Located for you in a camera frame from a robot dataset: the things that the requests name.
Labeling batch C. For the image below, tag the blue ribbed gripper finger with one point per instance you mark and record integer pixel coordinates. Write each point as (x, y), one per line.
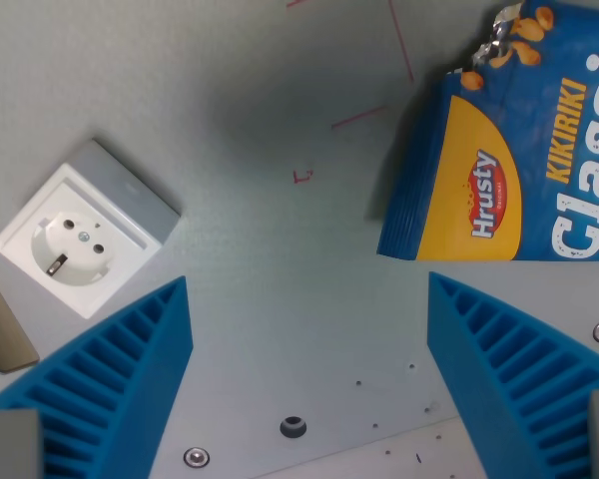
(110, 369)
(509, 359)

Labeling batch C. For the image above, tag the white wall power socket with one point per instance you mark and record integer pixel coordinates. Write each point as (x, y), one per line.
(87, 227)

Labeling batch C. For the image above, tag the blue Hrusty peanut snack bag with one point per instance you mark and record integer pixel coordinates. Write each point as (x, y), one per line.
(519, 149)

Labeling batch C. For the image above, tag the beige flat bar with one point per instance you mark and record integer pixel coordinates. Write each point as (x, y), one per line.
(0, 329)

